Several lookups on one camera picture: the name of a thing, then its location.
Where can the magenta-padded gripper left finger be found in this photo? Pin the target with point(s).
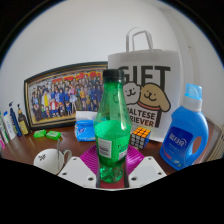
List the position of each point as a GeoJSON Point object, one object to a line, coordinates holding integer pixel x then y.
{"type": "Point", "coordinates": [78, 171]}

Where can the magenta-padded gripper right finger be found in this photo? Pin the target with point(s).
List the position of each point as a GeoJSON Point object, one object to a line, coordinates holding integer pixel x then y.
{"type": "Point", "coordinates": [146, 170]}

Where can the green plastic drink bottle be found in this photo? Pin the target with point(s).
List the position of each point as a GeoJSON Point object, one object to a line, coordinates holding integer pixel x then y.
{"type": "Point", "coordinates": [111, 140]}

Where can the white paper cup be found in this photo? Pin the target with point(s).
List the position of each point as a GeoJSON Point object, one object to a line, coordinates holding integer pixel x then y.
{"type": "Point", "coordinates": [48, 160]}

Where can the thin stirring stick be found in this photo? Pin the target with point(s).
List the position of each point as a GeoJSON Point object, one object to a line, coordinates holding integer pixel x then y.
{"type": "Point", "coordinates": [59, 145]}

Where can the colourful puzzle cube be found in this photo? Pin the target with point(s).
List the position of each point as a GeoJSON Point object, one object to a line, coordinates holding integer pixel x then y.
{"type": "Point", "coordinates": [140, 136]}

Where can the flat round red coaster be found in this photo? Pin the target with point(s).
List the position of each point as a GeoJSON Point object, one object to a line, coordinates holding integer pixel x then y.
{"type": "Point", "coordinates": [115, 186]}

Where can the blue tissue pack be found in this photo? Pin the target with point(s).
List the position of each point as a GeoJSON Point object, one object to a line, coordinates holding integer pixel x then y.
{"type": "Point", "coordinates": [85, 130]}

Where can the small green packet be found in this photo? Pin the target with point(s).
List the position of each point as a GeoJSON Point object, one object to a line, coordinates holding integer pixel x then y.
{"type": "Point", "coordinates": [53, 135]}
{"type": "Point", "coordinates": [40, 133]}

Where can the blue detergent bottle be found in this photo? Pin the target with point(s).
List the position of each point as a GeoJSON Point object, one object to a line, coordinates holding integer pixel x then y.
{"type": "Point", "coordinates": [183, 136]}

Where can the amber pump bottle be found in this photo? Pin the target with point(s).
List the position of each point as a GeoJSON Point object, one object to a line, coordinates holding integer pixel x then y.
{"type": "Point", "coordinates": [23, 125]}

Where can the framed group photo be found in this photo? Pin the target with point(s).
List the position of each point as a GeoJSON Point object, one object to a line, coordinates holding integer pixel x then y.
{"type": "Point", "coordinates": [60, 96]}

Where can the dark blue pump bottle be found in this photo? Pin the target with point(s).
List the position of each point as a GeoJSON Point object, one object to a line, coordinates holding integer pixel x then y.
{"type": "Point", "coordinates": [15, 121]}

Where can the white bottle with blue cap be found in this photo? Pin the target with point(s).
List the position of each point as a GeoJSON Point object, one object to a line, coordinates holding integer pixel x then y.
{"type": "Point", "coordinates": [9, 126]}

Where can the white paper gift bag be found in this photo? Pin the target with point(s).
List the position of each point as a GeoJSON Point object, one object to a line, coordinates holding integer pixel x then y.
{"type": "Point", "coordinates": [150, 66]}

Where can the white wall radiator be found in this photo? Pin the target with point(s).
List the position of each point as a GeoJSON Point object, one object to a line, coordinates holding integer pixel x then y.
{"type": "Point", "coordinates": [219, 146]}

